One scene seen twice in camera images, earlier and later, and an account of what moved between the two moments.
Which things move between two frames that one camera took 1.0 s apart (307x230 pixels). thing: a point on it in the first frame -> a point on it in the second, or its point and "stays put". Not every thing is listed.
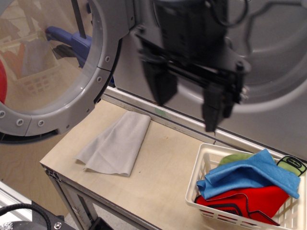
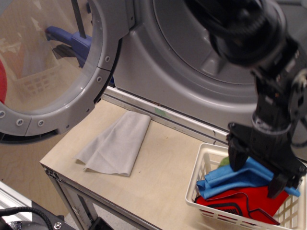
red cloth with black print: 261,203 stays put
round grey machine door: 57,59 stays put
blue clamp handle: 80,46 stays put
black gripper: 191,35 -> 268,144
